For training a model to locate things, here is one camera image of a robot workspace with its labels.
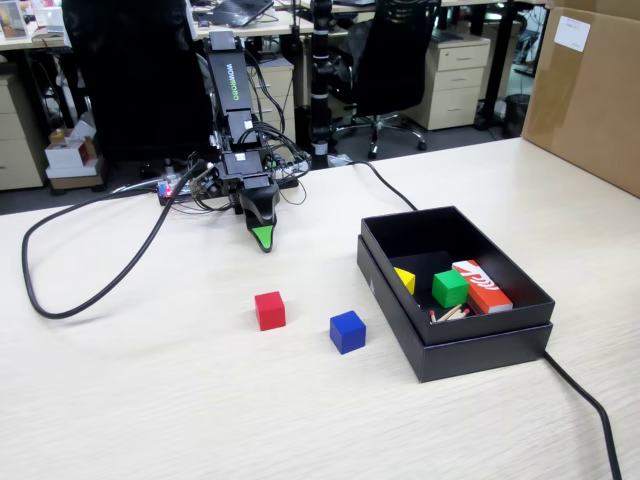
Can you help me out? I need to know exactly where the black power cable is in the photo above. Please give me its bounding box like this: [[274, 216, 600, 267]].
[[349, 160, 624, 480]]

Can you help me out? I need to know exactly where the black pole with white bands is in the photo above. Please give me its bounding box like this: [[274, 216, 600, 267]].
[[308, 0, 334, 169]]

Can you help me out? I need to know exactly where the thick black camera cable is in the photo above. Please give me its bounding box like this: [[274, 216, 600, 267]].
[[20, 158, 221, 320]]

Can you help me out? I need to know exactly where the cream three-drawer pedestal cabinet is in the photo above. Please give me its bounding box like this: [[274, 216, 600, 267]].
[[407, 35, 492, 132]]

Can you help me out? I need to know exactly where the robot controller circuit board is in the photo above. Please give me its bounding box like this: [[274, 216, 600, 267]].
[[157, 175, 194, 207]]

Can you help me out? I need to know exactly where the black high-back office chair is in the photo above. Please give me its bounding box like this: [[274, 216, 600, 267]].
[[61, 0, 217, 165]]

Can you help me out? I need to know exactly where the black waste bin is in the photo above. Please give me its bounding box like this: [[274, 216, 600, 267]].
[[502, 93, 532, 139]]

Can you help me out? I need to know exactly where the red wooden cube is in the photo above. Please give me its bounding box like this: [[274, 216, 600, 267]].
[[254, 291, 286, 332]]

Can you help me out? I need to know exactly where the white boxes stack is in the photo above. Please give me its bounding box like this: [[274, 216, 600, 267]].
[[44, 127, 106, 192]]

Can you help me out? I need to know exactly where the large brown cardboard box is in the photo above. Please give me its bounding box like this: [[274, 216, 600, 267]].
[[519, 0, 640, 199]]

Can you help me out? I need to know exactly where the beige drawer cabinet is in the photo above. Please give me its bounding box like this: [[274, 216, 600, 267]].
[[0, 73, 49, 192]]

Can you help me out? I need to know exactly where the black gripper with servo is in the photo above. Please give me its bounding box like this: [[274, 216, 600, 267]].
[[219, 151, 281, 254]]

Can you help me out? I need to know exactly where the black open box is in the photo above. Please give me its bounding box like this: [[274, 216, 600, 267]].
[[356, 234, 554, 384]]

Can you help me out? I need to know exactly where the green wooden cube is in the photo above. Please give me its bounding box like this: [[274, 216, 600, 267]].
[[431, 269, 470, 309]]

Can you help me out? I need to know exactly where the orange and white matchbox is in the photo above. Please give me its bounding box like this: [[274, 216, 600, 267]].
[[451, 259, 515, 315]]

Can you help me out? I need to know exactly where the blue wooden cube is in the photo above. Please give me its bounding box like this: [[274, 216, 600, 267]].
[[329, 310, 367, 355]]

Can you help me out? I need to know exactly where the yellow wooden block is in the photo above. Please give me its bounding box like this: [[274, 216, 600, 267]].
[[393, 266, 417, 296]]

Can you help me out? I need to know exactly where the small cream drawer cabinet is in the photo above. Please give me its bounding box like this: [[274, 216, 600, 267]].
[[248, 56, 297, 147]]

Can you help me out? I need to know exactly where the white label on cardboard box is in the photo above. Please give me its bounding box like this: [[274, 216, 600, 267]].
[[553, 15, 592, 51]]

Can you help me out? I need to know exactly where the black laptop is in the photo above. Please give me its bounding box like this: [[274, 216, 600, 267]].
[[197, 0, 277, 29]]

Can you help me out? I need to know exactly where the black cardboard box tray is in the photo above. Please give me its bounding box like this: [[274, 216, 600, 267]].
[[360, 204, 557, 346]]

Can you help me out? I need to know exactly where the framed picture card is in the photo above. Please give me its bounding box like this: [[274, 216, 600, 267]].
[[0, 0, 29, 40]]

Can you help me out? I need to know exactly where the black mesh office chair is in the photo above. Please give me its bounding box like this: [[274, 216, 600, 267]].
[[331, 0, 442, 160]]

